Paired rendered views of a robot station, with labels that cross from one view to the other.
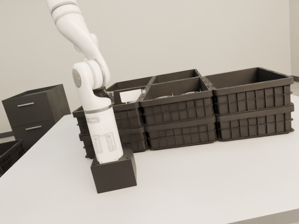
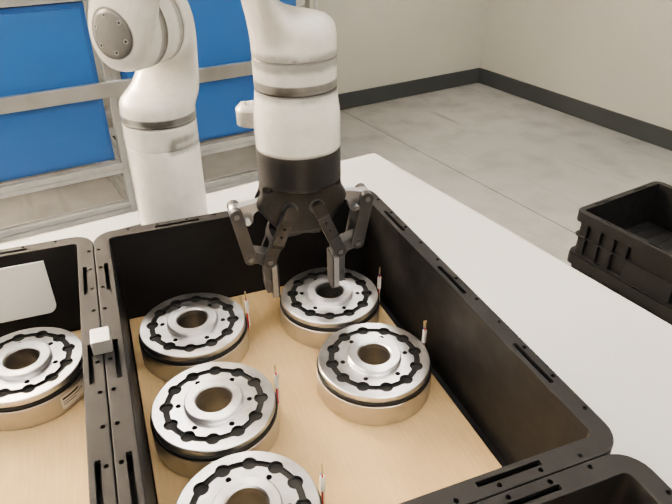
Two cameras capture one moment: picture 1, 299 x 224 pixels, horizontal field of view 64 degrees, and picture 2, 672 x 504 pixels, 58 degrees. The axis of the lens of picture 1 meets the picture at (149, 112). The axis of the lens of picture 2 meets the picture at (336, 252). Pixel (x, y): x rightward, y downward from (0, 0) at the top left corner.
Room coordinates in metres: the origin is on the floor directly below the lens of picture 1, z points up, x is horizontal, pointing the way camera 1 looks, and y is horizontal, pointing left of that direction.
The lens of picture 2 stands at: (1.53, -0.02, 1.23)
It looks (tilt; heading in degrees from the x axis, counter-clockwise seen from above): 32 degrees down; 150
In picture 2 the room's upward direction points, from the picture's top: straight up
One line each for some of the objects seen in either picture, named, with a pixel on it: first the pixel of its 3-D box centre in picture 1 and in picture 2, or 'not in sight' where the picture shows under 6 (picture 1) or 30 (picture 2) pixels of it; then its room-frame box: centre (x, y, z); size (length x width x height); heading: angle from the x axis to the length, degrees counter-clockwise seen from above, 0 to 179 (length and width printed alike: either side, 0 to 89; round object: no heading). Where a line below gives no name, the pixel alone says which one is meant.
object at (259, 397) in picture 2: not in sight; (214, 405); (1.16, 0.08, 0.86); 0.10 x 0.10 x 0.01
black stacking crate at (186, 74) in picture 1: (176, 85); not in sight; (1.52, -0.21, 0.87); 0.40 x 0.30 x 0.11; 171
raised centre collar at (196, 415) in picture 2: not in sight; (213, 400); (1.16, 0.08, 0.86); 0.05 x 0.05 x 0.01
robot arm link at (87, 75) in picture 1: (92, 87); (151, 58); (0.77, 0.16, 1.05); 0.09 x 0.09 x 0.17; 37
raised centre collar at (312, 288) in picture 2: not in sight; (329, 291); (1.08, 0.24, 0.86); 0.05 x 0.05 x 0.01
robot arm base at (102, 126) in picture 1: (104, 133); (168, 179); (0.77, 0.16, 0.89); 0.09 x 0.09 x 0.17; 1
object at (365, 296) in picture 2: not in sight; (329, 295); (1.08, 0.24, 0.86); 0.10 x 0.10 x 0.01
